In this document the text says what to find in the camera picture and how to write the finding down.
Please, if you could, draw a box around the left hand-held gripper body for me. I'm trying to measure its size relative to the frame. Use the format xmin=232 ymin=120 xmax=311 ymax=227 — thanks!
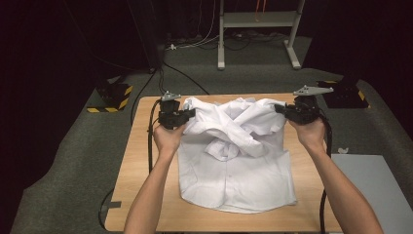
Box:
xmin=158 ymin=91 xmax=188 ymax=131

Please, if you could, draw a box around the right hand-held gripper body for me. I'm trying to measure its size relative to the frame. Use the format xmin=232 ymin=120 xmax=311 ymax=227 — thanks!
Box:
xmin=290 ymin=85 xmax=334 ymax=126

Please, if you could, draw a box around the white button-up shirt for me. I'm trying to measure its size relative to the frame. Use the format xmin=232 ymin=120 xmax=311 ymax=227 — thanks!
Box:
xmin=177 ymin=96 xmax=298 ymax=215

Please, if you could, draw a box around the person's left hand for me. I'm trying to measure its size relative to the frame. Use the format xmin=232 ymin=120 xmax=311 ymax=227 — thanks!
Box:
xmin=153 ymin=123 xmax=188 ymax=158

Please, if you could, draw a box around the person's right hand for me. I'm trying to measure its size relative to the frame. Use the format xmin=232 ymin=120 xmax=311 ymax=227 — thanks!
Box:
xmin=288 ymin=116 xmax=327 ymax=153

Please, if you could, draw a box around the black base with yellow stripes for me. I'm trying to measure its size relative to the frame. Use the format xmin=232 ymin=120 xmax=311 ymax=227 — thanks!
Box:
xmin=319 ymin=79 xmax=370 ymax=109
xmin=87 ymin=81 xmax=134 ymax=114

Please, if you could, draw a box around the black metal column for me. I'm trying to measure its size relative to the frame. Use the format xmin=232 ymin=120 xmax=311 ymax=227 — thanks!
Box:
xmin=126 ymin=0 xmax=165 ymax=73

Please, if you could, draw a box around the grey tape strip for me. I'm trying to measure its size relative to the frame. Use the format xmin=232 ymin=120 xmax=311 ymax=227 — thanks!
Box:
xmin=100 ymin=201 xmax=122 ymax=213

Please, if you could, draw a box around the grey flat panel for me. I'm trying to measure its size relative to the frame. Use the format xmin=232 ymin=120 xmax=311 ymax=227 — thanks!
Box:
xmin=329 ymin=154 xmax=413 ymax=234

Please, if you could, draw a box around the black floor cable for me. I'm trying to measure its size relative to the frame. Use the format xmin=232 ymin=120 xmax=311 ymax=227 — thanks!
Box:
xmin=130 ymin=67 xmax=158 ymax=126
xmin=161 ymin=61 xmax=210 ymax=96

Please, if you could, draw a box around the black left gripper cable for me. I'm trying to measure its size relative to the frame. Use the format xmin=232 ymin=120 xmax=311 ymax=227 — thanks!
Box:
xmin=147 ymin=98 xmax=162 ymax=174

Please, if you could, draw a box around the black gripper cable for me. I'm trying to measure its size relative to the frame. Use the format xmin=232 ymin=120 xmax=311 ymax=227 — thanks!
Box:
xmin=147 ymin=98 xmax=162 ymax=174
xmin=319 ymin=110 xmax=334 ymax=234

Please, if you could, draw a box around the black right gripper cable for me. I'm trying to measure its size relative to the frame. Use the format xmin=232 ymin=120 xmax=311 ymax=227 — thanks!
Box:
xmin=319 ymin=110 xmax=334 ymax=234

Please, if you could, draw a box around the white floor cable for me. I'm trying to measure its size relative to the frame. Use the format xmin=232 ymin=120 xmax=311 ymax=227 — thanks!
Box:
xmin=165 ymin=0 xmax=222 ymax=52

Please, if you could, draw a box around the tangle of black cables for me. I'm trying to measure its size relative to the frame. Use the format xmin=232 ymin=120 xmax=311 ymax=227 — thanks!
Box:
xmin=223 ymin=29 xmax=290 ymax=52

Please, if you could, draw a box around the white metal desk frame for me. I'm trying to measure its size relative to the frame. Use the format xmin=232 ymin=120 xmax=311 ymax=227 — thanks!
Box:
xmin=216 ymin=0 xmax=306 ymax=71

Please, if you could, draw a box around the orange hanging cable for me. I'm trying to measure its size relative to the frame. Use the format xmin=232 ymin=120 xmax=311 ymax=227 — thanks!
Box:
xmin=254 ymin=0 xmax=267 ymax=22

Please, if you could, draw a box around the black cable loop under table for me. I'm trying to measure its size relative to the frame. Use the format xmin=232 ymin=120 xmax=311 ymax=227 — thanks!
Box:
xmin=97 ymin=189 xmax=115 ymax=230

